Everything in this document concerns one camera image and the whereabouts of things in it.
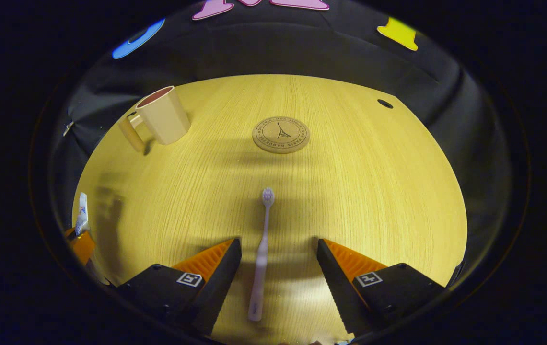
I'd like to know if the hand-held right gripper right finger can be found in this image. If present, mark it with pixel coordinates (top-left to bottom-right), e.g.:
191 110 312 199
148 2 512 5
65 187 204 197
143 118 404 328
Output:
316 238 446 336

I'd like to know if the round cork coaster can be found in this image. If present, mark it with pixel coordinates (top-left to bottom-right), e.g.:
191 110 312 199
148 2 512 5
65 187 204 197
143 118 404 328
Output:
252 116 311 154

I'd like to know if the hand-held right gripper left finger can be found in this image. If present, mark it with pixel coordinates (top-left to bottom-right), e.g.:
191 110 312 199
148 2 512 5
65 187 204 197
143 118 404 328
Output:
117 238 243 336

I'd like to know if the pale purple toothbrush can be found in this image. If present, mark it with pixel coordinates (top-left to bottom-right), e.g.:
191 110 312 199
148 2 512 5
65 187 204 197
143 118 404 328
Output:
248 187 276 322

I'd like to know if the beige cup with wooden handle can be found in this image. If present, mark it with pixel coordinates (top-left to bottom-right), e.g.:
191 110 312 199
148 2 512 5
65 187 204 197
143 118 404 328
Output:
118 86 192 153

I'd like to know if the white toothpaste tube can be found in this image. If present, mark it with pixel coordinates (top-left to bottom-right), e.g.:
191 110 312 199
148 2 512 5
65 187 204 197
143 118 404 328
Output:
75 192 90 236

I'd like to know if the wooden desktop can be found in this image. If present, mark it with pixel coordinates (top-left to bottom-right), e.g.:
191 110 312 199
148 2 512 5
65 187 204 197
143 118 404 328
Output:
72 74 468 345

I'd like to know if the black backdrop cloth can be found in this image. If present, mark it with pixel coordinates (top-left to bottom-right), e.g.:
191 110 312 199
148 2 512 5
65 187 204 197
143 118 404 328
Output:
48 0 513 288

